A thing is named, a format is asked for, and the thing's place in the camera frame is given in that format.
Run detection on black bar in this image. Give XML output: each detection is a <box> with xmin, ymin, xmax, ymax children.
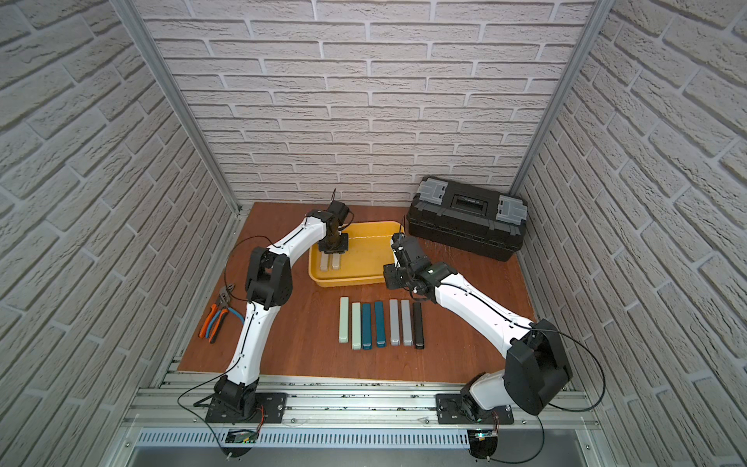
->
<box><xmin>412</xmin><ymin>302</ymin><xmax>425</xmax><ymax>350</ymax></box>

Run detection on aluminium left corner post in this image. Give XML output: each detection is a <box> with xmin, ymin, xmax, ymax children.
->
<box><xmin>111</xmin><ymin>0</ymin><xmax>241</xmax><ymax>215</ymax></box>

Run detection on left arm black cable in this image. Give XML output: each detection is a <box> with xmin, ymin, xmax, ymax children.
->
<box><xmin>176</xmin><ymin>188</ymin><xmax>404</xmax><ymax>459</ymax></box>

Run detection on light mint bar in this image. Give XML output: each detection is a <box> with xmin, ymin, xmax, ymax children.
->
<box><xmin>351</xmin><ymin>302</ymin><xmax>362</xmax><ymax>350</ymax></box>

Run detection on yellow plastic tray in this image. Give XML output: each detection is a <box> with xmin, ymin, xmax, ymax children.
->
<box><xmin>309</xmin><ymin>221</ymin><xmax>401</xmax><ymax>288</ymax></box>

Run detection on teal handled pliers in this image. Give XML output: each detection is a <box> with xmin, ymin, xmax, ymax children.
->
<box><xmin>222</xmin><ymin>304</ymin><xmax>245</xmax><ymax>323</ymax></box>

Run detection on orange handled pliers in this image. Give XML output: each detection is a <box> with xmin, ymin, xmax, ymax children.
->
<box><xmin>198</xmin><ymin>300</ymin><xmax>229</xmax><ymax>344</ymax></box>

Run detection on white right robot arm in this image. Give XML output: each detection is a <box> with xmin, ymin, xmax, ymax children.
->
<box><xmin>383</xmin><ymin>233</ymin><xmax>573</xmax><ymax>420</ymax></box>

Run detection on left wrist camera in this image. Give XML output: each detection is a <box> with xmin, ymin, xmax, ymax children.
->
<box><xmin>326</xmin><ymin>200</ymin><xmax>350</xmax><ymax>229</ymax></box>

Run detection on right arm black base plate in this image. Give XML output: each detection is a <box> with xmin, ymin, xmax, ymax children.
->
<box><xmin>435</xmin><ymin>393</ymin><xmax>515</xmax><ymax>426</ymax></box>

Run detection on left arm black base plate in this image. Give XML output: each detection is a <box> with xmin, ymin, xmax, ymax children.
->
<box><xmin>205</xmin><ymin>392</ymin><xmax>288</xmax><ymax>424</ymax></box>

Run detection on pale green bar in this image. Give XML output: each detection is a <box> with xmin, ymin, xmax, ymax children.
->
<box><xmin>338</xmin><ymin>297</ymin><xmax>349</xmax><ymax>344</ymax></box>

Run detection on aluminium right corner post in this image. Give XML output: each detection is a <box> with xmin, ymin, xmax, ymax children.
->
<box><xmin>509</xmin><ymin>0</ymin><xmax>615</xmax><ymax>198</ymax></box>

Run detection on dark teal bar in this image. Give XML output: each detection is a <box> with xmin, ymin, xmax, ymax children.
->
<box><xmin>361</xmin><ymin>303</ymin><xmax>373</xmax><ymax>350</ymax></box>

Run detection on aluminium corner post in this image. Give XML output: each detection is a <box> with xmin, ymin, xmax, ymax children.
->
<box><xmin>509</xmin><ymin>0</ymin><xmax>615</xmax><ymax>198</ymax></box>
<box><xmin>111</xmin><ymin>0</ymin><xmax>241</xmax><ymax>215</ymax></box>

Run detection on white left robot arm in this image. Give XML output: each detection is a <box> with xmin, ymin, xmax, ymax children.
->
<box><xmin>212</xmin><ymin>202</ymin><xmax>350</xmax><ymax>420</ymax></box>

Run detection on light grey bar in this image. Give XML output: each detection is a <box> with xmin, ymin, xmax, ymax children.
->
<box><xmin>389</xmin><ymin>299</ymin><xmax>401</xmax><ymax>346</ymax></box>

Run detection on black plastic toolbox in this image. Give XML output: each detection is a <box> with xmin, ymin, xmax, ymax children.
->
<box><xmin>406</xmin><ymin>176</ymin><xmax>528</xmax><ymax>262</ymax></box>

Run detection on aluminium front mounting rail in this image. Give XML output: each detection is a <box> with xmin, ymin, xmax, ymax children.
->
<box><xmin>119</xmin><ymin>372</ymin><xmax>602</xmax><ymax>433</ymax></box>

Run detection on white vent grille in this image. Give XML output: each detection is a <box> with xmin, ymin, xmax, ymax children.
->
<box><xmin>134</xmin><ymin>427</ymin><xmax>469</xmax><ymax>449</ymax></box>

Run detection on short beige bar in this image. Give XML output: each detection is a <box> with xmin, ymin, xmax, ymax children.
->
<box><xmin>319</xmin><ymin>253</ymin><xmax>330</xmax><ymax>272</ymax></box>

